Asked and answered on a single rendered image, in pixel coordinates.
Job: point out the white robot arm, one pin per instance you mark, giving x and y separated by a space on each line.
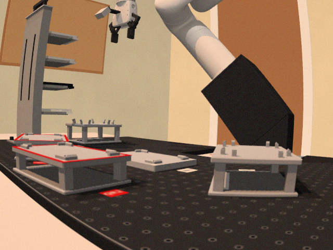
197 38

